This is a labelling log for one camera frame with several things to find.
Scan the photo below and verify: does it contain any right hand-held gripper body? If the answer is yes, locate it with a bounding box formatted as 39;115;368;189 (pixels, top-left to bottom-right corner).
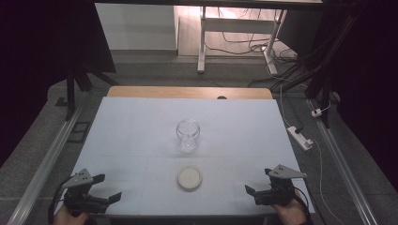
254;164;309;207

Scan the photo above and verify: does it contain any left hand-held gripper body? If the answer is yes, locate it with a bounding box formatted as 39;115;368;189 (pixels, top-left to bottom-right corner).
61;168;110;218

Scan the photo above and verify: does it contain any cream round jar lid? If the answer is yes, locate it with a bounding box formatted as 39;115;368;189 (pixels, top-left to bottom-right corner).
176;166;204;192

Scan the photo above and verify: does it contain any clear glass jar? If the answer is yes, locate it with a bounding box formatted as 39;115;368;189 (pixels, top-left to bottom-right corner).
176;118;202;153

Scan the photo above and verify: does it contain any person's left hand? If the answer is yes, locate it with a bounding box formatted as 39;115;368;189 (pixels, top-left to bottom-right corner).
52;203;90;225

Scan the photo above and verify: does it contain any person's right hand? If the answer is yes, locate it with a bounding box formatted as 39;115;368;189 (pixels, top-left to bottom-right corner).
270;189;310;225

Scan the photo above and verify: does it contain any white power strip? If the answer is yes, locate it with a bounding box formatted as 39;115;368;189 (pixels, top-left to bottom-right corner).
286;125;314;152

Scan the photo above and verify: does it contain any white table mat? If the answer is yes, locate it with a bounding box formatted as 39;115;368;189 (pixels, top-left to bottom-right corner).
55;96;315;218

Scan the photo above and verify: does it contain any black metal stand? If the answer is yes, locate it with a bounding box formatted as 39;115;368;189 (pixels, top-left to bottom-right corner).
63;60;120;122
271;12;361;129

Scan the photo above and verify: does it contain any wooden table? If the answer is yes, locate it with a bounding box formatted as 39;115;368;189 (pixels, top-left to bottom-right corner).
106;85;274;100

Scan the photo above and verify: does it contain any dark curtain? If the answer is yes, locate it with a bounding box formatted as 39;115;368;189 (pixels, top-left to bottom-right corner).
0;0;117;170
322;0;398;191

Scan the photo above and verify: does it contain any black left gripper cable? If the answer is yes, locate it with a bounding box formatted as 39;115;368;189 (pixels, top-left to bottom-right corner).
47;175;75;225

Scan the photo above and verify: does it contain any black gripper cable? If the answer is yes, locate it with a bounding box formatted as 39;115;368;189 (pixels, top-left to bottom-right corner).
293;187;312;219
47;175;75;225

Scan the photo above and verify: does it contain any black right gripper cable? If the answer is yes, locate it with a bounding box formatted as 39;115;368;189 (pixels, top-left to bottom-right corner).
293;187;312;219

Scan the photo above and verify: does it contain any thin white cable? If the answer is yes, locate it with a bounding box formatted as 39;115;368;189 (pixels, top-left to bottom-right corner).
308;137;340;225

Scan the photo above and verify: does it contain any aluminium floor rail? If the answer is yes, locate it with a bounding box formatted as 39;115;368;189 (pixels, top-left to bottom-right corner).
307;98;380;225
6;104;84;225

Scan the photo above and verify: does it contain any black floor bracket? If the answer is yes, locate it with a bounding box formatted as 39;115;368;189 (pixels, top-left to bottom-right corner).
67;121;92;144

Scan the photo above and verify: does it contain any tangle of floor cables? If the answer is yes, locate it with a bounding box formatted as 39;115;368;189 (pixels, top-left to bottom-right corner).
205;7;299;66

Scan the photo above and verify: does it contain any white desk frame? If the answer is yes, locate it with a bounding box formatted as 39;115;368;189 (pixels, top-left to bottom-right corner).
196;6;287;76

